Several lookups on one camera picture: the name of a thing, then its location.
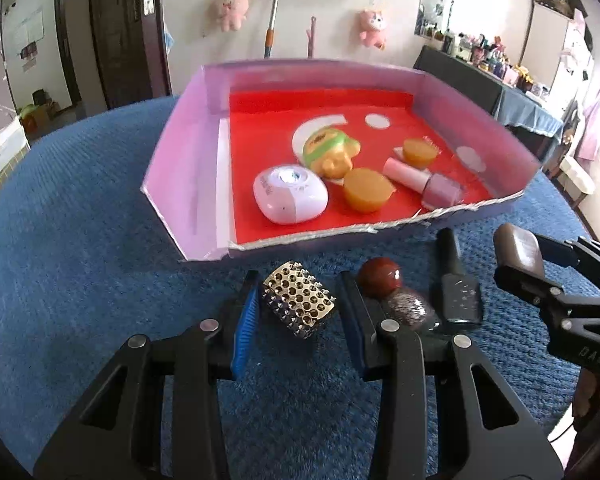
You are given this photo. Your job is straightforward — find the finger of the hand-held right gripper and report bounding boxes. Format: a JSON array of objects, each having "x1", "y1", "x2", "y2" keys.
[
  {"x1": 535, "y1": 234, "x2": 600, "y2": 293},
  {"x1": 494, "y1": 265, "x2": 566, "y2": 321}
]

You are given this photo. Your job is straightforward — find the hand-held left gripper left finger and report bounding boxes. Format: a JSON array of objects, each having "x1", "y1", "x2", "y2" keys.
[{"x1": 32, "y1": 270, "x2": 262, "y2": 480}]

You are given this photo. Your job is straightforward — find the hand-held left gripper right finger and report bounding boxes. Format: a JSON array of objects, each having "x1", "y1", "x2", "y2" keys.
[{"x1": 335, "y1": 271, "x2": 565, "y2": 480}]

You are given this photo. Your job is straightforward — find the brown compact case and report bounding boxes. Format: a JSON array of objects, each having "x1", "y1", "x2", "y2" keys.
[{"x1": 493, "y1": 223, "x2": 546, "y2": 281}]

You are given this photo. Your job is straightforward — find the red-capped glitter bottle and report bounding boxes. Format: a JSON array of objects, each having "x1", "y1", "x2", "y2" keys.
[{"x1": 356, "y1": 257, "x2": 438, "y2": 333}]

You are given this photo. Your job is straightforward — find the gold studded cylinder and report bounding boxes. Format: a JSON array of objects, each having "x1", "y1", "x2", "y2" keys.
[{"x1": 261, "y1": 261, "x2": 337, "y2": 342}]

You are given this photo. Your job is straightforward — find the black nail polish bottle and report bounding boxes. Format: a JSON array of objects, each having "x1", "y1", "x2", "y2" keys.
[{"x1": 432, "y1": 227, "x2": 483, "y2": 328}]

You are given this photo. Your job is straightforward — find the lilac rounded device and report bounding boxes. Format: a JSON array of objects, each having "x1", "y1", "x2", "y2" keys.
[{"x1": 253, "y1": 164, "x2": 329, "y2": 224}]

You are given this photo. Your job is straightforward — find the large orange dome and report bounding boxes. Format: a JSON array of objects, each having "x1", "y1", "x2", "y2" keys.
[{"x1": 343, "y1": 168, "x2": 397, "y2": 213}]

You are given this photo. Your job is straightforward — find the pink nail polish bottle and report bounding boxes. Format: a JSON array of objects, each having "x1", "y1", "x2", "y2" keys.
[{"x1": 383, "y1": 157, "x2": 466, "y2": 211}]

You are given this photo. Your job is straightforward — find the small orange cup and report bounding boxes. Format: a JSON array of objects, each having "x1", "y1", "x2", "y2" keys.
[{"x1": 402, "y1": 138, "x2": 438, "y2": 169}]

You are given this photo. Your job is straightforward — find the purple cardboard box red bottom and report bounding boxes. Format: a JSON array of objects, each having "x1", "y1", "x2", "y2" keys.
[{"x1": 141, "y1": 57, "x2": 541, "y2": 263}]

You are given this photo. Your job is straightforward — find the yellow green toy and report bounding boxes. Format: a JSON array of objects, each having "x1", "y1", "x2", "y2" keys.
[{"x1": 302, "y1": 127, "x2": 362, "y2": 179}]

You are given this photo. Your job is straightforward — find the person's right hand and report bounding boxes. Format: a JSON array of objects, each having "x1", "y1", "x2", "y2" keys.
[{"x1": 574, "y1": 370, "x2": 600, "y2": 421}]

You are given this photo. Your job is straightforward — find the white stool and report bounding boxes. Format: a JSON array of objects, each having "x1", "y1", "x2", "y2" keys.
[{"x1": 560, "y1": 155, "x2": 596, "y2": 211}]

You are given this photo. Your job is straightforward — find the table with blue cloth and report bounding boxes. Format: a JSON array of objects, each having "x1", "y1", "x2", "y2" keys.
[{"x1": 414, "y1": 45, "x2": 565, "y2": 136}]

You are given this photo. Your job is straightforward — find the white cabinet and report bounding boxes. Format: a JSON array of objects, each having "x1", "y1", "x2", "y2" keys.
[{"x1": 525, "y1": 2, "x2": 588, "y2": 106}]

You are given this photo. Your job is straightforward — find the row of cosmetic bottles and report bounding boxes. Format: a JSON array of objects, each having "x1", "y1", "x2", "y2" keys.
[{"x1": 425, "y1": 22, "x2": 551, "y2": 98}]

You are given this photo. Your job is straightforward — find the cardboard box with green items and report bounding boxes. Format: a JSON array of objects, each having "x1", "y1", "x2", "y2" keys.
[{"x1": 20, "y1": 90, "x2": 61, "y2": 133}]

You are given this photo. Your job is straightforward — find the pink plush toy orange ears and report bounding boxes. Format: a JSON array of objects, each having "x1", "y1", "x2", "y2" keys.
[{"x1": 357, "y1": 8, "x2": 388, "y2": 51}]

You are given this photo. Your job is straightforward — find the dark wooden door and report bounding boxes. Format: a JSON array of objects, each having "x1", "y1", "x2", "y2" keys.
[{"x1": 65, "y1": 0, "x2": 173, "y2": 111}]

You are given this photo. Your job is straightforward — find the pale pink plush toy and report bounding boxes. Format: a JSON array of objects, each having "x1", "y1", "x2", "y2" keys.
[{"x1": 211, "y1": 0, "x2": 251, "y2": 32}]

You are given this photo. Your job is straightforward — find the dark hallway door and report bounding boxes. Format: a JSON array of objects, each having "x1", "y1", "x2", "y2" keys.
[{"x1": 55, "y1": 0, "x2": 81, "y2": 106}]

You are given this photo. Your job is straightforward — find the wall mirror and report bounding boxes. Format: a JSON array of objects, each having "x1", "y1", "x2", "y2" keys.
[{"x1": 414, "y1": 0, "x2": 461, "y2": 41}]

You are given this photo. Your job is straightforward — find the silver mop handle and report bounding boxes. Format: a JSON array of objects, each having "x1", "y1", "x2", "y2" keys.
[{"x1": 264, "y1": 0, "x2": 286, "y2": 59}]

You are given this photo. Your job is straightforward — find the hallway wall poster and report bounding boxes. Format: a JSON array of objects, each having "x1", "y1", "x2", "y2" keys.
[{"x1": 12, "y1": 7, "x2": 46, "y2": 71}]

